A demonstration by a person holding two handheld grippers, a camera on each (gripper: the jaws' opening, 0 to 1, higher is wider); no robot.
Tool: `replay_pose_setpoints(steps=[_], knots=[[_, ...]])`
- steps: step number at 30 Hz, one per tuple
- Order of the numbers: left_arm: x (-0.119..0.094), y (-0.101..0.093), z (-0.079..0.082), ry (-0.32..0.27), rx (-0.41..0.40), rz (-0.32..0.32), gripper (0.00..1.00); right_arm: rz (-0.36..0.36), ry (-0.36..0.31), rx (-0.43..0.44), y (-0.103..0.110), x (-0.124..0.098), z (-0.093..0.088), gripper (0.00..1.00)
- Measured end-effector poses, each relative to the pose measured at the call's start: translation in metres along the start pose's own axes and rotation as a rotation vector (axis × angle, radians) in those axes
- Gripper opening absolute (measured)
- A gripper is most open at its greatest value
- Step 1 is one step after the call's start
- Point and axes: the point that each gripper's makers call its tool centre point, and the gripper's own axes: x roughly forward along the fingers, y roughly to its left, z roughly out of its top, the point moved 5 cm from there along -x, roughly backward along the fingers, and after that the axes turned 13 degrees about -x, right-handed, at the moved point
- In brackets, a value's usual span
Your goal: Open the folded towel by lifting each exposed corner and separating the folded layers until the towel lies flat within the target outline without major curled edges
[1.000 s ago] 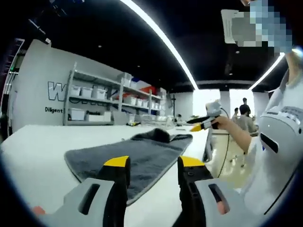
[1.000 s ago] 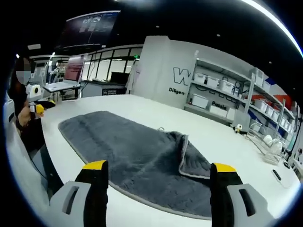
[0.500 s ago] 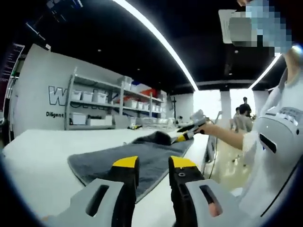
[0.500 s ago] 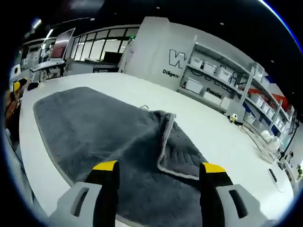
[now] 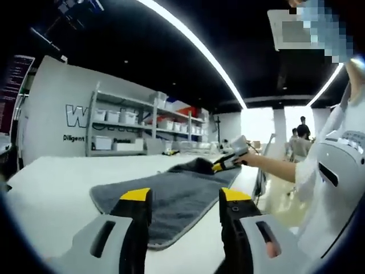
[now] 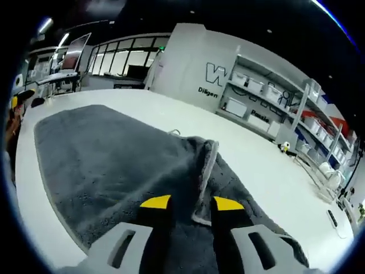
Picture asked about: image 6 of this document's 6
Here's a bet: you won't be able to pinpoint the person's left hand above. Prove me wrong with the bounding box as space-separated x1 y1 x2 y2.
7 109 23 135

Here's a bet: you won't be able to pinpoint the wire dish rack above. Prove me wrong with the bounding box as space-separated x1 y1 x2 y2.
293 151 346 204

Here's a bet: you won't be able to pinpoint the white laptop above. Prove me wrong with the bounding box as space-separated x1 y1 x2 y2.
36 32 92 85

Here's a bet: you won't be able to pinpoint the black tripod stand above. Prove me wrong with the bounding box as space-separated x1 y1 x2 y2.
338 158 360 202

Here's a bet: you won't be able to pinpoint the rows of white storage bins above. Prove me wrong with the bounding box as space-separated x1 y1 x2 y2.
230 71 348 164

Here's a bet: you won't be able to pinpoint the white remote control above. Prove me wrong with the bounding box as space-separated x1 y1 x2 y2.
326 209 348 240

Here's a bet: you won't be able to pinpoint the ceiling light strip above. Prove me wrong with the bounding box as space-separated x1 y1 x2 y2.
58 32 71 48
36 17 54 34

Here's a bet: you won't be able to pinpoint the grey metal shelving unit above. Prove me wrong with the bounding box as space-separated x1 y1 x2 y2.
216 54 354 178

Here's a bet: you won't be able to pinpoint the large hanging display screen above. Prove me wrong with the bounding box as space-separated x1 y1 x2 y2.
85 0 131 17

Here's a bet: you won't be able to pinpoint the black monitor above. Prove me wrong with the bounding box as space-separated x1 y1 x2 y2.
127 64 151 78

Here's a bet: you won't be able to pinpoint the grey towel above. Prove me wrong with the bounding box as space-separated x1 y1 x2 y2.
33 104 310 269

